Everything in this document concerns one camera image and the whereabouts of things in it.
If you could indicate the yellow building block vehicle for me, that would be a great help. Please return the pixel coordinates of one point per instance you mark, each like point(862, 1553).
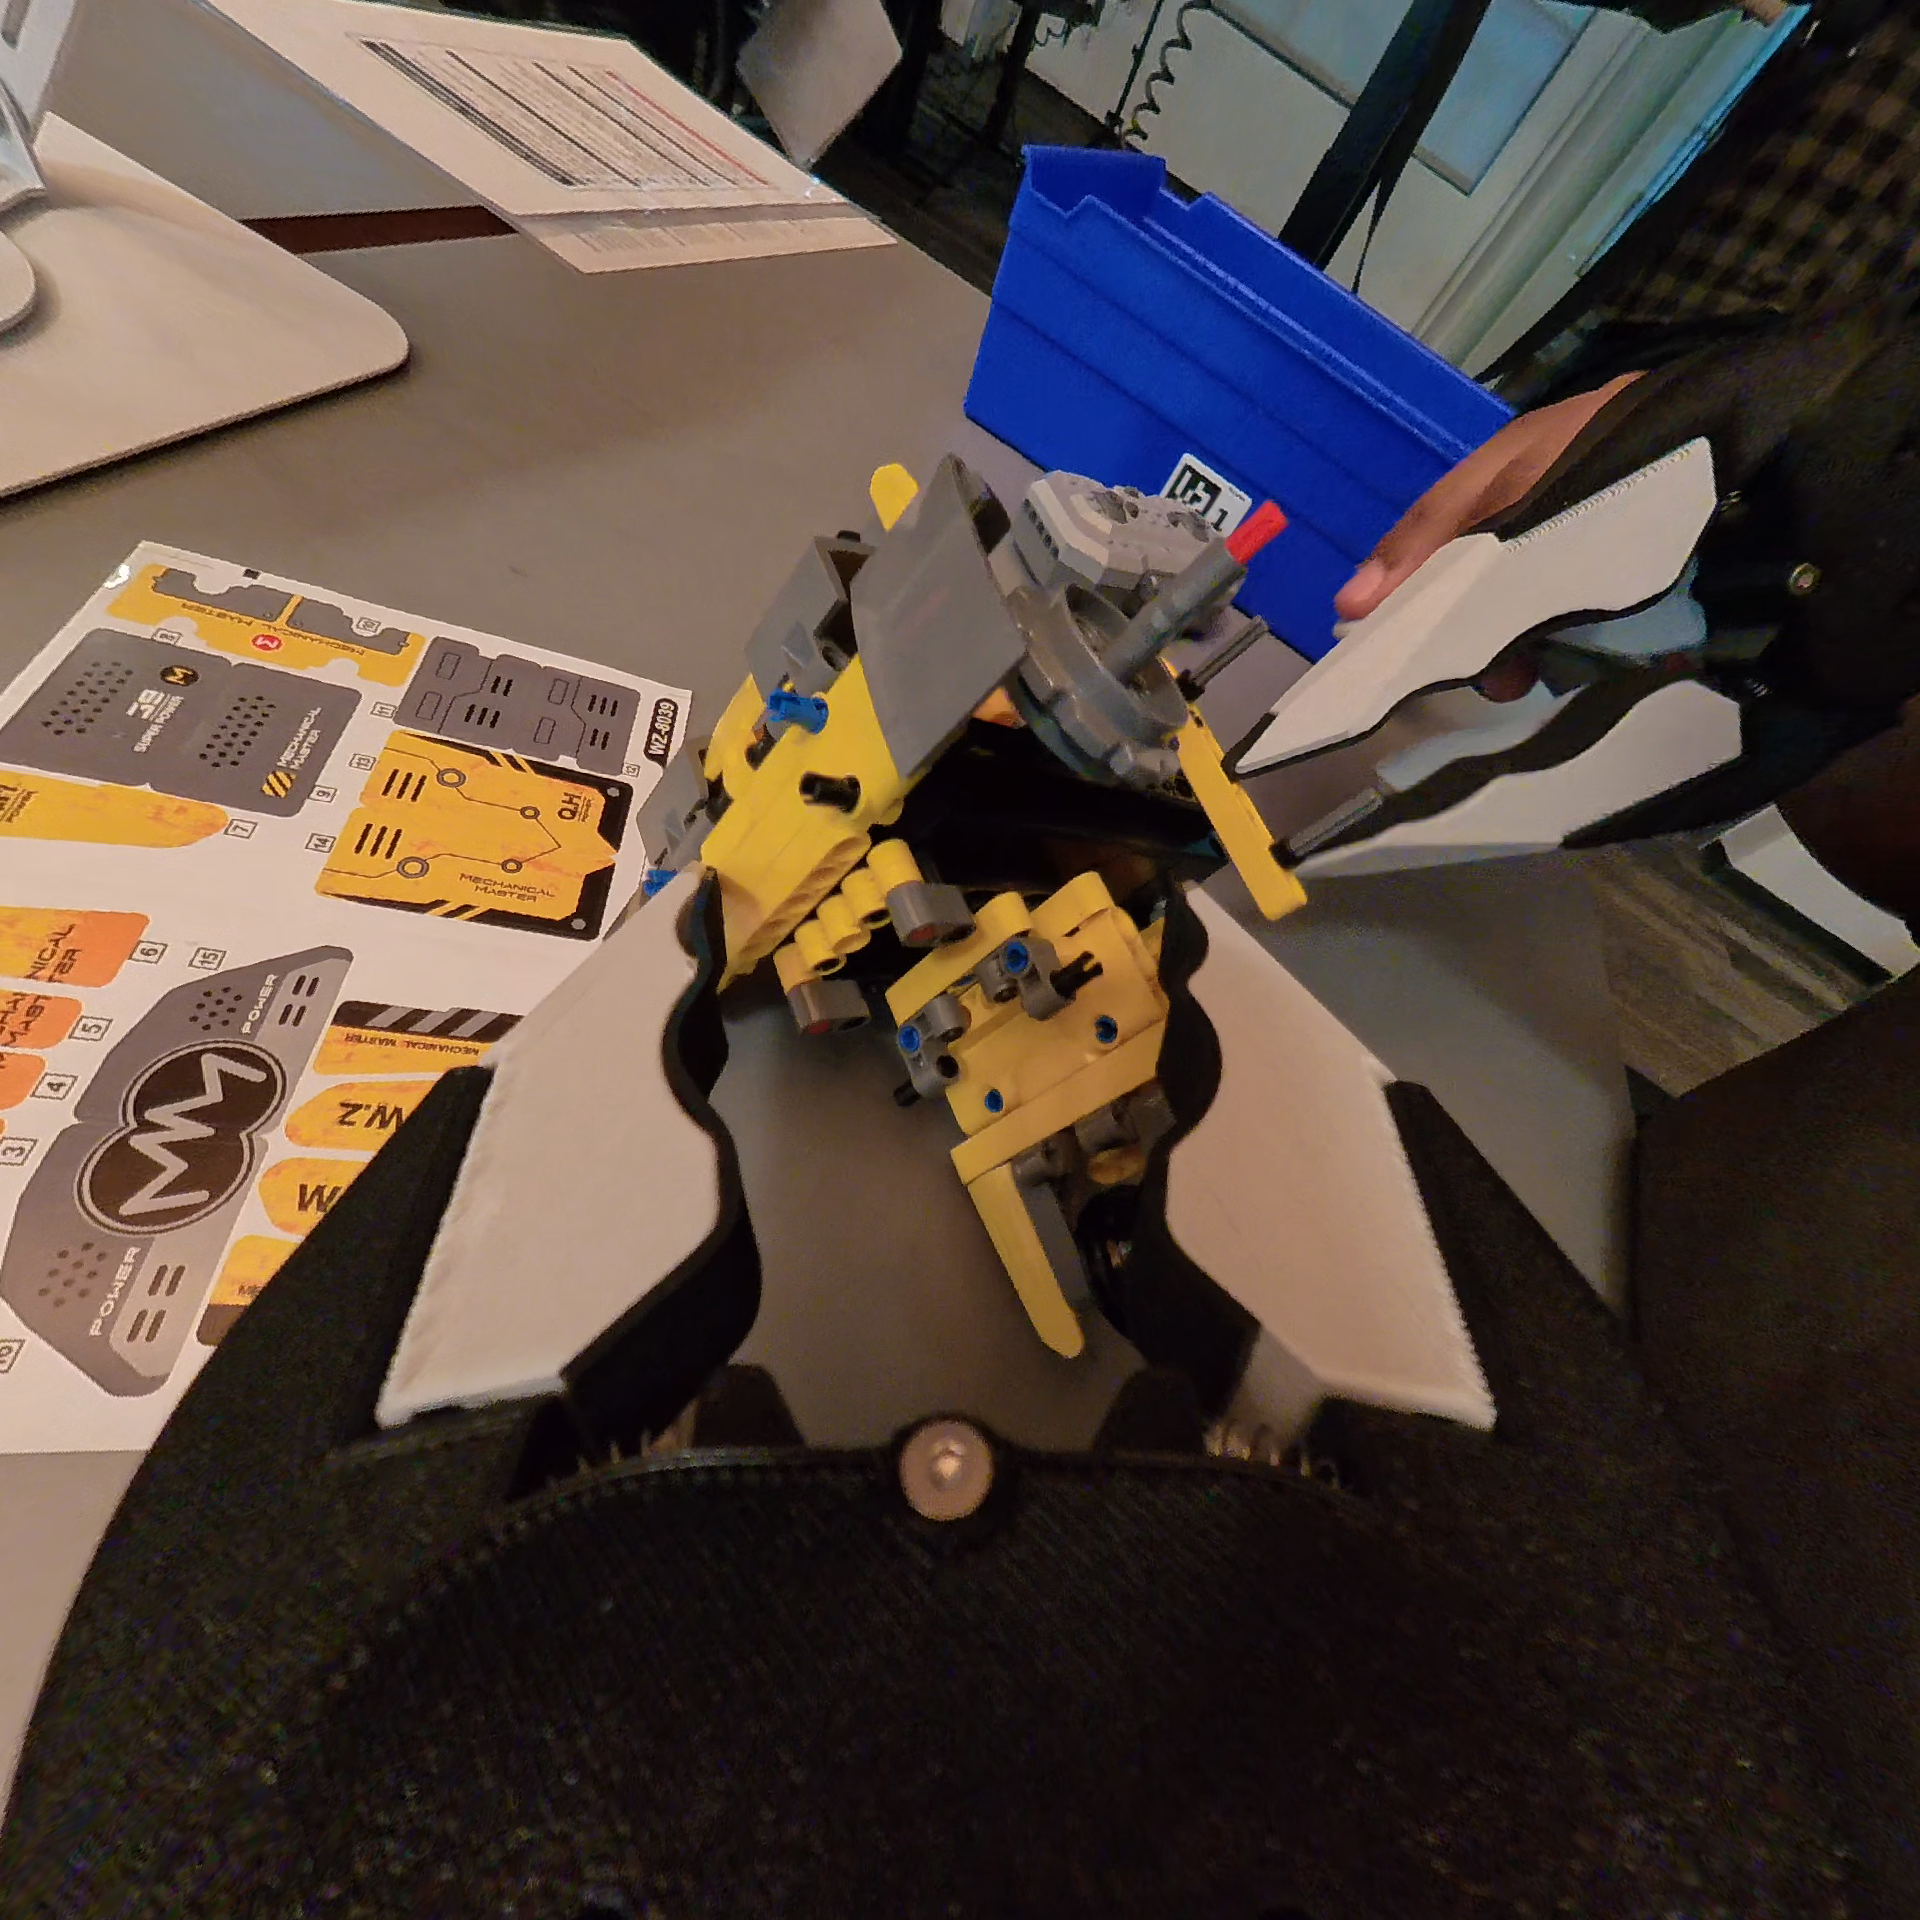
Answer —
point(1049, 1050)

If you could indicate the black stand legs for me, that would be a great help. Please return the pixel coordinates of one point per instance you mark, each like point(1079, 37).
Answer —
point(1382, 135)

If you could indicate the dark checkered fabric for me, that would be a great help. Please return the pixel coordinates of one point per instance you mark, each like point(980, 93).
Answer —
point(1769, 182)

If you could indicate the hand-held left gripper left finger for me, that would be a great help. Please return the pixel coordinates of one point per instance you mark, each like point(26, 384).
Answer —
point(585, 1200)

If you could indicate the yellow grey sticker sheet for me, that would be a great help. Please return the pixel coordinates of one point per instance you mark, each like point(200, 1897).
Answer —
point(376, 839)

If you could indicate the person's right hand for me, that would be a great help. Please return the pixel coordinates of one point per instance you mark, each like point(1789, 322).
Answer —
point(1455, 494)

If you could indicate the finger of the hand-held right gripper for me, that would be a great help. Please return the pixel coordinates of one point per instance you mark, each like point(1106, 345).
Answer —
point(1636, 773)
point(1440, 616)

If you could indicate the printed paper sheet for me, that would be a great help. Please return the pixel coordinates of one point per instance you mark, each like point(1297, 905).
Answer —
point(599, 135)

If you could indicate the white monitor stand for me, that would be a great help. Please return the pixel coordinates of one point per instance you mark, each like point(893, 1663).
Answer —
point(182, 329)

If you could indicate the blue storage bin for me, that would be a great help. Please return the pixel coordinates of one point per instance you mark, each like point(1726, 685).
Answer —
point(1170, 345)

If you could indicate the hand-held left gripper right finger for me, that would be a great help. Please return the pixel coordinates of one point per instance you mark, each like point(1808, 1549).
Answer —
point(1305, 1200)

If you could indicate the dark grey axle pin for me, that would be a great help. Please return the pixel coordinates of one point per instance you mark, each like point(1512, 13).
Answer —
point(1336, 825)

